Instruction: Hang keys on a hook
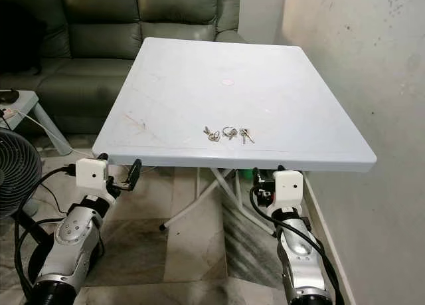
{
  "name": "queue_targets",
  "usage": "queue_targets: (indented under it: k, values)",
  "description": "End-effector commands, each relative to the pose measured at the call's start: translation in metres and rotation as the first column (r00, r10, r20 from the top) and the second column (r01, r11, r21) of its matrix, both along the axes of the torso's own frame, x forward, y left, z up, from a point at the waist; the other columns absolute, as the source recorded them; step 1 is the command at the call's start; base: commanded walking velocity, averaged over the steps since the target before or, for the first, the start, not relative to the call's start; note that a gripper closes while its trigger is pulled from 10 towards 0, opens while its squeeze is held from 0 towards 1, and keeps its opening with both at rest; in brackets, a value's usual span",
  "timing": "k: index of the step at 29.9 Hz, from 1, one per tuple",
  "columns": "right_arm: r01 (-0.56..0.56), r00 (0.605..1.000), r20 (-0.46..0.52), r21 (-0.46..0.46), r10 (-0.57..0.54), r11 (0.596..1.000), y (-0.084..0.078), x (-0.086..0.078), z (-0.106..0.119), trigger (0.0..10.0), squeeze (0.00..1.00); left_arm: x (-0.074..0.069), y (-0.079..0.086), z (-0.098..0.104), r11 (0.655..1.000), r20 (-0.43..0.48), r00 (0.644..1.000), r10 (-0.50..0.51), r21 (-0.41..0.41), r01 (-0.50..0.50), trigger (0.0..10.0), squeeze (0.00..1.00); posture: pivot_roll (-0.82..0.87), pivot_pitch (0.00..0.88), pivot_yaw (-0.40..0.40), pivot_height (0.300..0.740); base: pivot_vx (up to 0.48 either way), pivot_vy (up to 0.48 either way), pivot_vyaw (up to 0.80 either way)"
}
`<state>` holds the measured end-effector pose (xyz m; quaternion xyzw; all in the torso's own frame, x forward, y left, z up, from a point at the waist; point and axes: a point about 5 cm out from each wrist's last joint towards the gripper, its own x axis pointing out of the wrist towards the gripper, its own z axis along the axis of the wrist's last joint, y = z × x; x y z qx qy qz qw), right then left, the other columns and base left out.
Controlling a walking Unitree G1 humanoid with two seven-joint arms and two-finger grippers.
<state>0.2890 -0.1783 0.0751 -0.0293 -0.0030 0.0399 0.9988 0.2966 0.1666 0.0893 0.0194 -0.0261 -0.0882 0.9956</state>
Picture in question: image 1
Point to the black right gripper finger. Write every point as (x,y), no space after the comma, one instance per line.
(280,169)
(256,176)

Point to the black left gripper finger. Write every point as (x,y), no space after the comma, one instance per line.
(103,156)
(136,171)

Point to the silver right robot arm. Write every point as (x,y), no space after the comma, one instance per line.
(299,252)

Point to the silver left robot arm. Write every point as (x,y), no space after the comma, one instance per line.
(70,242)

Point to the green container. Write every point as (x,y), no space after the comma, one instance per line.
(244,174)

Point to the silver key pair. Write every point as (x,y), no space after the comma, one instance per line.
(246,135)

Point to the silver key bunch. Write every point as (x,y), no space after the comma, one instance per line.
(212,135)

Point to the white plastic folding table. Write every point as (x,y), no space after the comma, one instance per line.
(246,99)

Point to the black floor fan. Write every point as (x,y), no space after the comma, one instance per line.
(16,175)

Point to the small pale side table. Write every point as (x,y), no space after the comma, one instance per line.
(30,100)

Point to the white power strip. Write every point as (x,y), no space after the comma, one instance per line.
(10,112)

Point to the flat black device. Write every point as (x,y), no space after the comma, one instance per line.
(8,94)

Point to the grey-green leather sofa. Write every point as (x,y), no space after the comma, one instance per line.
(106,39)

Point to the black bag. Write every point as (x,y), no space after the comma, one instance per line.
(16,39)

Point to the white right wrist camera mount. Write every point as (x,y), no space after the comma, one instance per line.
(289,189)

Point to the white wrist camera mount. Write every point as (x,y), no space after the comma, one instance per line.
(89,177)
(289,189)

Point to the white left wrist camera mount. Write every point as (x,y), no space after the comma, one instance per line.
(89,177)

